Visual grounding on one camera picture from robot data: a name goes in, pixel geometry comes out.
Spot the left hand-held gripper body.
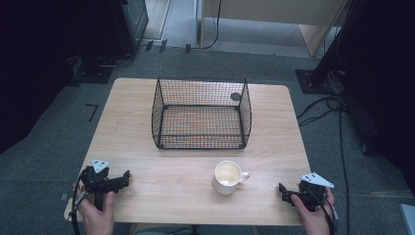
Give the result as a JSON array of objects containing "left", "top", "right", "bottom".
[{"left": 79, "top": 158, "right": 114, "bottom": 212}]

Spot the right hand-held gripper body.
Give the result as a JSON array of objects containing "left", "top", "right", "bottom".
[{"left": 298, "top": 171, "right": 336, "bottom": 213}]

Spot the person's right hand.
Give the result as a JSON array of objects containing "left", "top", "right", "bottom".
[{"left": 289, "top": 186, "right": 337, "bottom": 235}]

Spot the person's left hand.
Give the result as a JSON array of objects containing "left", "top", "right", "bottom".
[{"left": 73, "top": 181, "right": 116, "bottom": 235}]

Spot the white cup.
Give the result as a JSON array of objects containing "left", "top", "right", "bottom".
[{"left": 211, "top": 160, "right": 251, "bottom": 197}]

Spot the white box corner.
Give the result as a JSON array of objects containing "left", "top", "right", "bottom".
[{"left": 398, "top": 203, "right": 415, "bottom": 235}]

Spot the dark curtain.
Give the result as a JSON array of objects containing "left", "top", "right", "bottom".
[
  {"left": 0, "top": 0, "right": 125, "bottom": 156},
  {"left": 336, "top": 0, "right": 415, "bottom": 197}
]

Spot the black metal stand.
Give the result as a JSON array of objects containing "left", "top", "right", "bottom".
[{"left": 309, "top": 0, "right": 363, "bottom": 86}]

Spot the black cabinet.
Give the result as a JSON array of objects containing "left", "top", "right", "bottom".
[{"left": 110, "top": 0, "right": 151, "bottom": 57}]

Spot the light wooden furniture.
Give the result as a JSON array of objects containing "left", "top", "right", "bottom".
[{"left": 199, "top": 0, "right": 348, "bottom": 59}]

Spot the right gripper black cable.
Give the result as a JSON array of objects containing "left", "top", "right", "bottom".
[{"left": 306, "top": 187, "right": 339, "bottom": 235}]

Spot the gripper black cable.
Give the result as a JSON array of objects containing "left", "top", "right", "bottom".
[
  {"left": 69, "top": 172, "right": 91, "bottom": 235},
  {"left": 306, "top": 187, "right": 339, "bottom": 235}
]

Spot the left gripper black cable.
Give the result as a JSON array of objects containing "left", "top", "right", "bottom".
[{"left": 69, "top": 172, "right": 91, "bottom": 235}]

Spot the black floor cable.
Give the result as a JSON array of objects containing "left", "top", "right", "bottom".
[{"left": 296, "top": 93, "right": 352, "bottom": 235}]

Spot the black wire basket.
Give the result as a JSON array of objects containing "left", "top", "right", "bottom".
[{"left": 151, "top": 76, "right": 253, "bottom": 151}]

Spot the black stand base plate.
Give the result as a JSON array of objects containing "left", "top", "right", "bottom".
[
  {"left": 295, "top": 68, "right": 346, "bottom": 96},
  {"left": 68, "top": 54, "right": 115, "bottom": 87}
]

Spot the black hanging cable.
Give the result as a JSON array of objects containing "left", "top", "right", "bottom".
[{"left": 201, "top": 0, "right": 223, "bottom": 51}]

